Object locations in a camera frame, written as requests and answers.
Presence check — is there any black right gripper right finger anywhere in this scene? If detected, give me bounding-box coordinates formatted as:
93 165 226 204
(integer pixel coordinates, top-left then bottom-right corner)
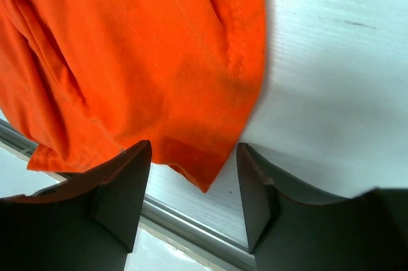
237 143 407 270

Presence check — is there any orange t-shirt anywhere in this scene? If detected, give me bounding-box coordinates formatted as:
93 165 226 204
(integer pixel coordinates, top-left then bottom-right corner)
1 0 266 191

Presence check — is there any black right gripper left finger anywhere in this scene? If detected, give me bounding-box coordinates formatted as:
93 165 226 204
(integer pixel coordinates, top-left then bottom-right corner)
1 140 152 270

